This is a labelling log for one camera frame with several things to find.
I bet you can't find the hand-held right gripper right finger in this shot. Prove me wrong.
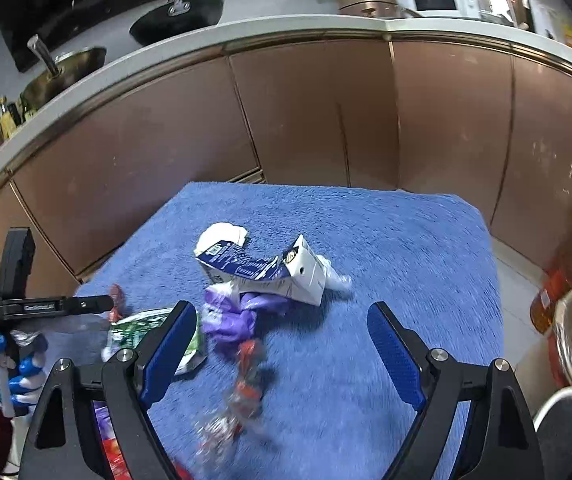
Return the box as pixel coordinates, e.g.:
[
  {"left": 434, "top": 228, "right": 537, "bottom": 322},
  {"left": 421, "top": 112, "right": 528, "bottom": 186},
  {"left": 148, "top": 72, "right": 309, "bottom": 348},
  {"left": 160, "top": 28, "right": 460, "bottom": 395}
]
[{"left": 367, "top": 301, "right": 547, "bottom": 480}]

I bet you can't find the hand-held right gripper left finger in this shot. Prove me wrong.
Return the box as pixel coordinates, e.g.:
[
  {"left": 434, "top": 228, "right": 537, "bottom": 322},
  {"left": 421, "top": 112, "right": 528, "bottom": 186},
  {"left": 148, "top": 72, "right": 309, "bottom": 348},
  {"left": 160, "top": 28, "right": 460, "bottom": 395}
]
[{"left": 18, "top": 301, "right": 201, "bottom": 480}]

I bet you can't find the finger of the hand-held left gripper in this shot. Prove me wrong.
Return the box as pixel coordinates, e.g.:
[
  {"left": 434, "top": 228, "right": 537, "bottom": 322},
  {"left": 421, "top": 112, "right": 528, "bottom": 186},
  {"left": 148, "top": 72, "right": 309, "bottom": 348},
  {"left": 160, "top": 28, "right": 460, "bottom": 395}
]
[{"left": 62, "top": 295, "right": 116, "bottom": 314}]

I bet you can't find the green white spout pouch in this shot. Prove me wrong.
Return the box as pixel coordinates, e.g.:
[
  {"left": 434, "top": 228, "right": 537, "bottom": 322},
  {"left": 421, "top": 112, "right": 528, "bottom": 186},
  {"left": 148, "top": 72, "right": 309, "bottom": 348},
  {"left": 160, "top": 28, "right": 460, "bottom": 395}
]
[{"left": 102, "top": 306, "right": 207, "bottom": 376}]

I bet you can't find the blue white milk carton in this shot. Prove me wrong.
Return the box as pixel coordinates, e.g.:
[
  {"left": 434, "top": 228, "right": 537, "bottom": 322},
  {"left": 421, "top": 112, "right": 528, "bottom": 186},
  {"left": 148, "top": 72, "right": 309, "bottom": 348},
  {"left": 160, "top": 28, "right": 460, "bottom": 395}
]
[{"left": 195, "top": 234, "right": 327, "bottom": 307}]

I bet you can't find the person's left hand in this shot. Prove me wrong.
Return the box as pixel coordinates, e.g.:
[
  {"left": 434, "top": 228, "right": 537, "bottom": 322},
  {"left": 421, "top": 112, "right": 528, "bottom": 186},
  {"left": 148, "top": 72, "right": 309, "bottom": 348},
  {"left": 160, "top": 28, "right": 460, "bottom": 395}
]
[{"left": 0, "top": 331, "right": 49, "bottom": 411}]

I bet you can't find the small red wrapper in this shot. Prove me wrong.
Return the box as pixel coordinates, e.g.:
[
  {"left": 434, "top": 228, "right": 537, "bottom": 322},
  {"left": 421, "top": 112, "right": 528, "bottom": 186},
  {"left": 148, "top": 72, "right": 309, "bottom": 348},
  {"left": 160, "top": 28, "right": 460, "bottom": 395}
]
[{"left": 108, "top": 284, "right": 126, "bottom": 321}]

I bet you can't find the red clear candy wrapper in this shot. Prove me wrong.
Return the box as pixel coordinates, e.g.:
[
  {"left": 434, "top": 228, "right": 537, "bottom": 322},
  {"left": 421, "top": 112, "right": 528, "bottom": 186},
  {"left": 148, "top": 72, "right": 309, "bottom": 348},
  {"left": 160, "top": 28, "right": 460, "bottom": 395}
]
[{"left": 233, "top": 339, "right": 267, "bottom": 413}]

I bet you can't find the purple red snack wrapper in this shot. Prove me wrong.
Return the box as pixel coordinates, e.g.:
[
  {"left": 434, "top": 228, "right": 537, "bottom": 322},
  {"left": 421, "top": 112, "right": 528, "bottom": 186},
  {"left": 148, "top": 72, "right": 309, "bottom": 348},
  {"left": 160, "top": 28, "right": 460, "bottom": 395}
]
[{"left": 90, "top": 402, "right": 134, "bottom": 480}]

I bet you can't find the silver red crumpled wrapper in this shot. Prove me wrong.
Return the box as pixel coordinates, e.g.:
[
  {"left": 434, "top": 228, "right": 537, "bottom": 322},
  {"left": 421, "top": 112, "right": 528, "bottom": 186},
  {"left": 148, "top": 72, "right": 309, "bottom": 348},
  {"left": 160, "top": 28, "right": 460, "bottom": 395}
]
[{"left": 195, "top": 402, "right": 261, "bottom": 457}]

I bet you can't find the crumpled clear plastic wrap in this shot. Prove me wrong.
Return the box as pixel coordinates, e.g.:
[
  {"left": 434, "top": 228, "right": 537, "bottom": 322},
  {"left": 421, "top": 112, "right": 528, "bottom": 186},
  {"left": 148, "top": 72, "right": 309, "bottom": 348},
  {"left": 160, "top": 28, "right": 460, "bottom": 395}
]
[{"left": 316, "top": 255, "right": 353, "bottom": 293}]

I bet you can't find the blue towel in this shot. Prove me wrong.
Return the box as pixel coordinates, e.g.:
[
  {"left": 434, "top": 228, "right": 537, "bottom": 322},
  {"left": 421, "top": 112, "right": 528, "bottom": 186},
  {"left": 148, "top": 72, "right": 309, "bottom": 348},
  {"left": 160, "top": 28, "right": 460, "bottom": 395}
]
[{"left": 73, "top": 181, "right": 504, "bottom": 480}]

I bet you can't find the white folded tissue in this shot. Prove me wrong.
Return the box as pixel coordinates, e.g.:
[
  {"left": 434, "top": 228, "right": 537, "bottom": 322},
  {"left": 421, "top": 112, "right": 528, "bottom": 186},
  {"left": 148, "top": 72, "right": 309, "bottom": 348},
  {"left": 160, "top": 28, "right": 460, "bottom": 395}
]
[{"left": 195, "top": 222, "right": 251, "bottom": 256}]

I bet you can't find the group of condiment bottles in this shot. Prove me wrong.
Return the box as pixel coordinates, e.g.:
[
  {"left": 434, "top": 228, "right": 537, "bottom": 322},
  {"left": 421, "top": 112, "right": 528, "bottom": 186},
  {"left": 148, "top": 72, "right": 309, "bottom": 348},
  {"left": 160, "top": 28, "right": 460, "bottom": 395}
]
[{"left": 0, "top": 95, "right": 34, "bottom": 141}]

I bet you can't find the cooking oil bottle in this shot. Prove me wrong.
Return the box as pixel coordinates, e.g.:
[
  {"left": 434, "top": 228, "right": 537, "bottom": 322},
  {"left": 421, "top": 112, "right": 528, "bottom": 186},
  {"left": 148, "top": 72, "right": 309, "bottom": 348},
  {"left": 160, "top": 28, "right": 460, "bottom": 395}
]
[{"left": 530, "top": 225, "right": 572, "bottom": 336}]

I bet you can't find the white bucket dark inside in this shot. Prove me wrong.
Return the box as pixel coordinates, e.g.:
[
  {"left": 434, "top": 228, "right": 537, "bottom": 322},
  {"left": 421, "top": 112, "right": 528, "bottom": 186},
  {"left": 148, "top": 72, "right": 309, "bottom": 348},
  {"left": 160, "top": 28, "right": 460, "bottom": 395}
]
[{"left": 531, "top": 386, "right": 572, "bottom": 480}]

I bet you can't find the brown kitchen cabinet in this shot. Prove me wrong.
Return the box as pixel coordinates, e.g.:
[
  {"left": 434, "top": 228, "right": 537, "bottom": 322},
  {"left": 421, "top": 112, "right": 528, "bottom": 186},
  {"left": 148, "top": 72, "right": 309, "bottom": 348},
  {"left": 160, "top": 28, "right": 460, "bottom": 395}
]
[{"left": 0, "top": 35, "right": 572, "bottom": 341}]

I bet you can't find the black frying pan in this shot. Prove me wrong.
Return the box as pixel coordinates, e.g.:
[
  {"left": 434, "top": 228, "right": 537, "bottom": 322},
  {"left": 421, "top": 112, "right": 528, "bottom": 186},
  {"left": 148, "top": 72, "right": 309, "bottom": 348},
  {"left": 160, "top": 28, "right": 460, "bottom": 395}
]
[{"left": 130, "top": 0, "right": 224, "bottom": 47}]

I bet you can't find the white kitchen countertop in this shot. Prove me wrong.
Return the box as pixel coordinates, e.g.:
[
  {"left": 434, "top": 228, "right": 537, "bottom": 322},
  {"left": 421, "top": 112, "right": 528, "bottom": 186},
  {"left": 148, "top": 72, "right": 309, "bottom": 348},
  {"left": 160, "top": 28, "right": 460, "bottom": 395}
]
[{"left": 0, "top": 14, "right": 572, "bottom": 201}]

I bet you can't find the copper pot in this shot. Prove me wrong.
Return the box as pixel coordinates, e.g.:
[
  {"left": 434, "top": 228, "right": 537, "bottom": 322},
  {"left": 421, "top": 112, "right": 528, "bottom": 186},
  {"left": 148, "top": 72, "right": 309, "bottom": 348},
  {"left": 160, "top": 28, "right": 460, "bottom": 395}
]
[{"left": 338, "top": 0, "right": 421, "bottom": 20}]

